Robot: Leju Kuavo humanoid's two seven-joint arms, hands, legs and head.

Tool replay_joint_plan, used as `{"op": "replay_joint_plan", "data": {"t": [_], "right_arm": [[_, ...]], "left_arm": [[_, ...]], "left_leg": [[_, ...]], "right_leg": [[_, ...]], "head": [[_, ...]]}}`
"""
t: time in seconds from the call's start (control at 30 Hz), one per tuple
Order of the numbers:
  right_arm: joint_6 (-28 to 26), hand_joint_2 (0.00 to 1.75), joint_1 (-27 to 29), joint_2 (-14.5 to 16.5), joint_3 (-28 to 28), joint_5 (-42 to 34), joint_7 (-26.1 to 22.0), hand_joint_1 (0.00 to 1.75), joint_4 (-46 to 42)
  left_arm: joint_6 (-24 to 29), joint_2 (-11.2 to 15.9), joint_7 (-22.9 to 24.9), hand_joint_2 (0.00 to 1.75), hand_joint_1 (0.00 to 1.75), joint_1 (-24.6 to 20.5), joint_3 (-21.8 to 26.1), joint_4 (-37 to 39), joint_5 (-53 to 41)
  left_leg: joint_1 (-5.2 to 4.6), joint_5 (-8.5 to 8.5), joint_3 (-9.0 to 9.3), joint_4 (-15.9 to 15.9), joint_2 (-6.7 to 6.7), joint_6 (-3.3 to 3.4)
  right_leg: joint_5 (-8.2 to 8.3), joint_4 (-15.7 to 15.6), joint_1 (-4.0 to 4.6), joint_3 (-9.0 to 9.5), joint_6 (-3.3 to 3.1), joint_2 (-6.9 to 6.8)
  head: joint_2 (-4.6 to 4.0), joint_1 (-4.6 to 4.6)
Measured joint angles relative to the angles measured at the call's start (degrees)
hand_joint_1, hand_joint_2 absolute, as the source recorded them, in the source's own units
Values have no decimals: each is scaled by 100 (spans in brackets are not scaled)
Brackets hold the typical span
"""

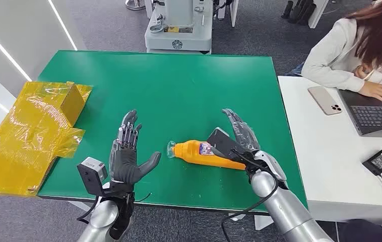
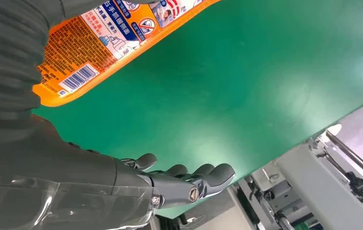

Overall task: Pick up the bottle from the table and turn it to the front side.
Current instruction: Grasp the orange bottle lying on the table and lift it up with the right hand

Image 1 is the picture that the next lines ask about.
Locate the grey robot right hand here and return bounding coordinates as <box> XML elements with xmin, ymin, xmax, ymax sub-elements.
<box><xmin>221</xmin><ymin>108</ymin><xmax>288</xmax><ymax>184</ymax></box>

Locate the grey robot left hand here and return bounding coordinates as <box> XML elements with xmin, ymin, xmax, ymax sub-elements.
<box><xmin>108</xmin><ymin>109</ymin><xmax>162</xmax><ymax>193</ymax></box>

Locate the orange plastic bottle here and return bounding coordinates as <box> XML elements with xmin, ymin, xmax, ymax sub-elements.
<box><xmin>166</xmin><ymin>140</ymin><xmax>247</xmax><ymax>171</ymax></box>

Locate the beige smartphone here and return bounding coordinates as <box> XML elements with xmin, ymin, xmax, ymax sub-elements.
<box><xmin>307</xmin><ymin>86</ymin><xmax>343</xmax><ymax>116</ymax></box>

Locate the yellow film-wrapped cardboard box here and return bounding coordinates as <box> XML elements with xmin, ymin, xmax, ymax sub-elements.
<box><xmin>0</xmin><ymin>81</ymin><xmax>94</xmax><ymax>197</ymax></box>

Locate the person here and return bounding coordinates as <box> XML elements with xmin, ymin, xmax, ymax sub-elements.
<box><xmin>301</xmin><ymin>0</ymin><xmax>382</xmax><ymax>103</ymax></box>

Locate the white machine base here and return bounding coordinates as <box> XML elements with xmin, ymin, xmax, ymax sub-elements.
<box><xmin>144</xmin><ymin>0</ymin><xmax>214</xmax><ymax>54</ymax></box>

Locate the grey laptop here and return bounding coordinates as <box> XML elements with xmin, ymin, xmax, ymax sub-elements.
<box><xmin>338</xmin><ymin>88</ymin><xmax>382</xmax><ymax>138</ymax></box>

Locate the black power adapter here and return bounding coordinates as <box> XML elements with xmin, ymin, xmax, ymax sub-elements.
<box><xmin>362</xmin><ymin>148</ymin><xmax>382</xmax><ymax>176</ymax></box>

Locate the chrome chair base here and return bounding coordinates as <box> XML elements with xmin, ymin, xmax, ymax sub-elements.
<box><xmin>125</xmin><ymin>0</ymin><xmax>146</xmax><ymax>11</ymax></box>

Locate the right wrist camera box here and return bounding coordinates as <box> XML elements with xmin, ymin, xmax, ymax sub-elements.
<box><xmin>207</xmin><ymin>127</ymin><xmax>246</xmax><ymax>162</ymax></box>

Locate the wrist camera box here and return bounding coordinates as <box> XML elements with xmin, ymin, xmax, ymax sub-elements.
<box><xmin>207</xmin><ymin>127</ymin><xmax>246</xmax><ymax>162</ymax></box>
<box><xmin>77</xmin><ymin>157</ymin><xmax>109</xmax><ymax>197</ymax></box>

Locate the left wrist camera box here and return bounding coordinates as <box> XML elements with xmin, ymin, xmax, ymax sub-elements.
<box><xmin>77</xmin><ymin>157</ymin><xmax>109</xmax><ymax>197</ymax></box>

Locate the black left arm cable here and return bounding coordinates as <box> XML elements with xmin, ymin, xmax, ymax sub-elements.
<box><xmin>76</xmin><ymin>195</ymin><xmax>100</xmax><ymax>225</ymax></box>

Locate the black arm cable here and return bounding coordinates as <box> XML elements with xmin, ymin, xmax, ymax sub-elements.
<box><xmin>76</xmin><ymin>195</ymin><xmax>100</xmax><ymax>225</ymax></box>
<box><xmin>220</xmin><ymin>152</ymin><xmax>281</xmax><ymax>242</ymax></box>

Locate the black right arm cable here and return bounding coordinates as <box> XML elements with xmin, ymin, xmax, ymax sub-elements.
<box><xmin>220</xmin><ymin>152</ymin><xmax>281</xmax><ymax>242</ymax></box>

